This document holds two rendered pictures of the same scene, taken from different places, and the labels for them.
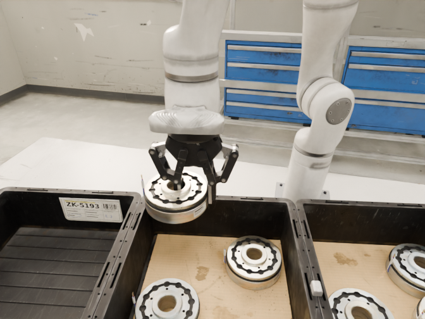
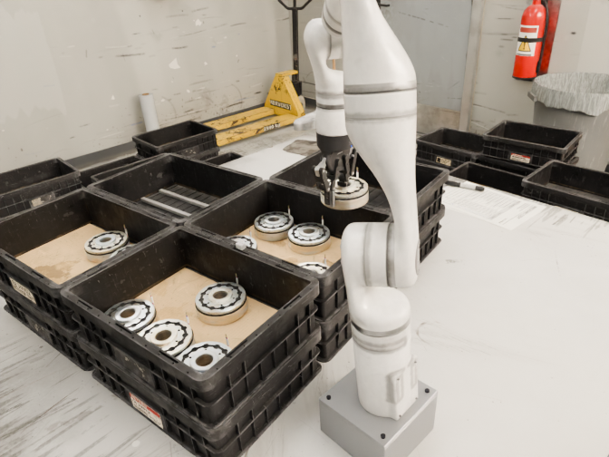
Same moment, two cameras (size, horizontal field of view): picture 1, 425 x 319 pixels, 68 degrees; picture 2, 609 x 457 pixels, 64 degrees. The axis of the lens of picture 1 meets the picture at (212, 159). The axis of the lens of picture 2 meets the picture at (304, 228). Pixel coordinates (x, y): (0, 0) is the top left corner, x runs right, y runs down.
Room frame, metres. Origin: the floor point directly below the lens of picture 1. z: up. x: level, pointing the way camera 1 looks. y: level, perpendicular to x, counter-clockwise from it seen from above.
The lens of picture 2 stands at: (0.88, -0.77, 1.45)
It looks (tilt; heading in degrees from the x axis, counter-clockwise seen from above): 30 degrees down; 125
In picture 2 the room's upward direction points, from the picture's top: 3 degrees counter-clockwise
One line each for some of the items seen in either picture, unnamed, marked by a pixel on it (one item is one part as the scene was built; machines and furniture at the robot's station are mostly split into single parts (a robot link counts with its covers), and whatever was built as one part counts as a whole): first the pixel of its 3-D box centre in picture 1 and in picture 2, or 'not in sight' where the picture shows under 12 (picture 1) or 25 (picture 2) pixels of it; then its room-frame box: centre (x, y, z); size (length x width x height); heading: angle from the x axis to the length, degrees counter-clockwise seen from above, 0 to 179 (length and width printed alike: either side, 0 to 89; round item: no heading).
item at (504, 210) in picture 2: not in sight; (484, 202); (0.56, 0.74, 0.70); 0.33 x 0.23 x 0.01; 167
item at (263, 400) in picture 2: not in sight; (202, 354); (0.28, -0.30, 0.76); 0.40 x 0.30 x 0.12; 176
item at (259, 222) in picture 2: not in sight; (274, 221); (0.19, 0.08, 0.86); 0.10 x 0.10 x 0.01
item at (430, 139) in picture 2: not in sight; (455, 167); (0.12, 1.90, 0.31); 0.40 x 0.30 x 0.34; 167
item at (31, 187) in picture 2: not in sight; (42, 217); (-1.45, 0.27, 0.37); 0.40 x 0.30 x 0.45; 77
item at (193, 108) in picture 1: (190, 94); (326, 113); (0.39, 0.03, 1.18); 0.11 x 0.09 x 0.06; 176
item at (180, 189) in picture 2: not in sight; (178, 202); (-0.10, 0.03, 0.87); 0.40 x 0.30 x 0.11; 176
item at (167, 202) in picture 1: (176, 188); (343, 187); (0.41, 0.06, 1.01); 0.10 x 0.10 x 0.01
